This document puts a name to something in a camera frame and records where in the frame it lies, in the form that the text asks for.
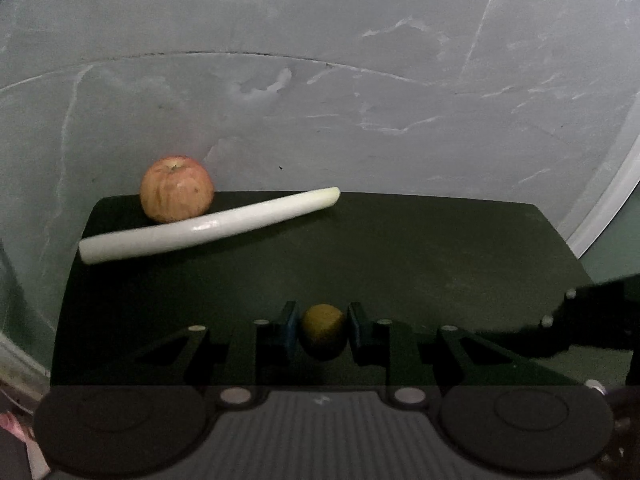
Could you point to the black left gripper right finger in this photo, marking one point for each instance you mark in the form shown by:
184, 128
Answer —
377, 348

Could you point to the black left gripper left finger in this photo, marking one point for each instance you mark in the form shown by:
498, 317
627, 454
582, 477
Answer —
273, 348

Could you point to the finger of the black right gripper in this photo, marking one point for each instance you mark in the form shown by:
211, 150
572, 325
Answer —
612, 304

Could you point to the white leek stalk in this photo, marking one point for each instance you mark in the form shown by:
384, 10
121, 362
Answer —
169, 237

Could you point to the red apple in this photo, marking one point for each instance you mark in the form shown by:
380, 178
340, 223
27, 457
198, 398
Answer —
176, 188

